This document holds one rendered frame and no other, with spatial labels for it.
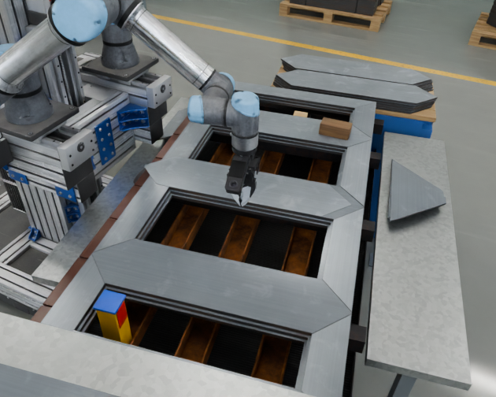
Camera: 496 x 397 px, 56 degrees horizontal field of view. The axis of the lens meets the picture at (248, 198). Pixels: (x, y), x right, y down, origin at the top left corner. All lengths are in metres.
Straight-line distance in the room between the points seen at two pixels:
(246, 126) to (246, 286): 0.43
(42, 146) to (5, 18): 0.44
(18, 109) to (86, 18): 0.53
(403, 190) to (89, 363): 1.27
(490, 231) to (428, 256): 1.49
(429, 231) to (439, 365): 0.53
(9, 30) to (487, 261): 2.50
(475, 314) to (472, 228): 0.67
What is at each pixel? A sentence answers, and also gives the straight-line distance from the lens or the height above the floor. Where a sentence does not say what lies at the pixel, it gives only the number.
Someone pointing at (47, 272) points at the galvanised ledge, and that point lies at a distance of 1.65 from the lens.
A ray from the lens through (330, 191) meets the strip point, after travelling 1.63.
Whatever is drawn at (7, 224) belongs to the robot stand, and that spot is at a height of 0.21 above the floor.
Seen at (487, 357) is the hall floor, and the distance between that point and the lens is 2.45.
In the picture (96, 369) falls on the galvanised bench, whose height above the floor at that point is 1.05.
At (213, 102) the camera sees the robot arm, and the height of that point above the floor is 1.24.
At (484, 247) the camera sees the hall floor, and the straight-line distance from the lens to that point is 2.97.
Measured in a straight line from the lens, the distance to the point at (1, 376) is 0.96.
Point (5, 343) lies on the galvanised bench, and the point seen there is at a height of 1.05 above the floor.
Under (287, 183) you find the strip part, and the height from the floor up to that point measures 0.85.
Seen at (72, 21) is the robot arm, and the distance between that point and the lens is 1.27.
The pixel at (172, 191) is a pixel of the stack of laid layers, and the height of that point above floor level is 0.83.
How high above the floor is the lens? 1.83
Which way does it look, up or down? 39 degrees down
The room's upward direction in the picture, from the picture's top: 2 degrees clockwise
